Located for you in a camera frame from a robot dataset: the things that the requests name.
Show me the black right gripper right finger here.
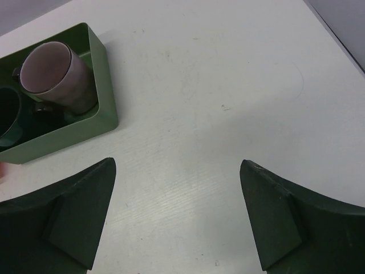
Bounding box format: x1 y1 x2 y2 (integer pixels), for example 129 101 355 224
240 160 364 273

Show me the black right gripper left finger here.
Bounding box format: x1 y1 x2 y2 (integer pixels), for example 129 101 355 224
1 158 116 273

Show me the dark green mug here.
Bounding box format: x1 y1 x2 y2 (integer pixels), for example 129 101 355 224
1 87 23 147

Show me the mauve mug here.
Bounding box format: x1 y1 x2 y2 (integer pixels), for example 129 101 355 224
13 41 98 115

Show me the green plastic bin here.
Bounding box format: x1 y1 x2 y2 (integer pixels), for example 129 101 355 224
1 22 119 164

